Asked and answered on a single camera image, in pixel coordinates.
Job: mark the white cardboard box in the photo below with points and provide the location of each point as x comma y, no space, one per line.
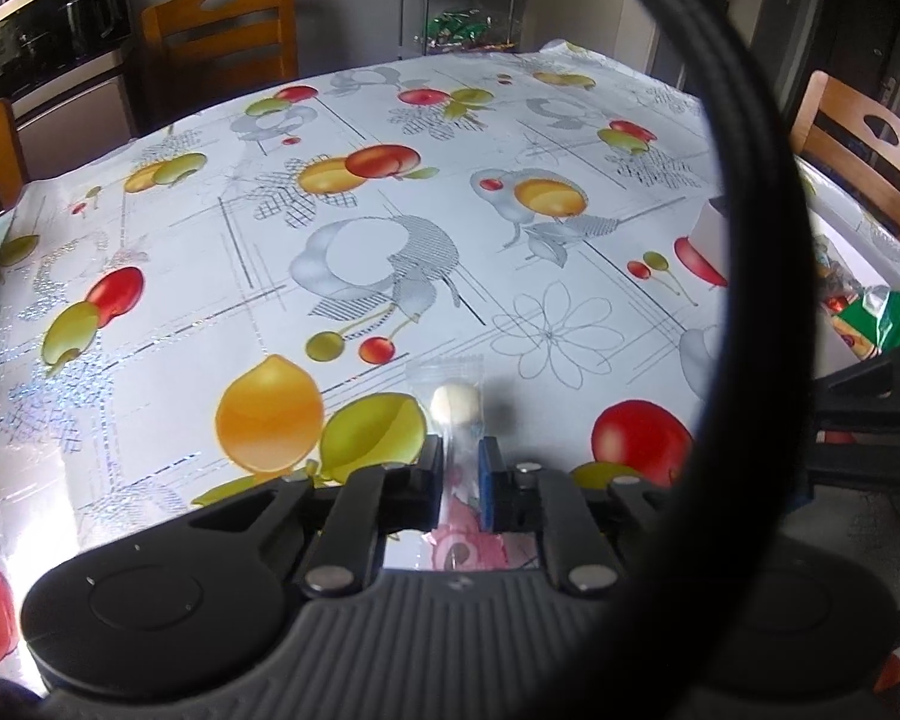
709,236

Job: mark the colourful snack packet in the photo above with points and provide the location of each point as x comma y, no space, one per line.
832,277

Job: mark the metal shelf rack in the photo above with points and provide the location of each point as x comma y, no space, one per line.
412,7

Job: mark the clear white ball candy packet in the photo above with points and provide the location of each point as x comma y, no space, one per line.
456,405

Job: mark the green snack packet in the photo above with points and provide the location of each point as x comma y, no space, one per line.
881,321

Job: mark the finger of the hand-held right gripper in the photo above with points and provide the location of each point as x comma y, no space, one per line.
855,384
862,457

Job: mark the fruit print tablecloth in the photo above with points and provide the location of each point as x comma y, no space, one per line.
270,255

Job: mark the black tea bar machine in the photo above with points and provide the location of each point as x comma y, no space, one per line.
60,45

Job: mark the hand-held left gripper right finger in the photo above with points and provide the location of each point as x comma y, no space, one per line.
487,484

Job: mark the green wrapped candies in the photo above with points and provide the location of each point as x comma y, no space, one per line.
457,26

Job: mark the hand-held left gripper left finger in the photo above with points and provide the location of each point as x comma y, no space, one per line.
424,481

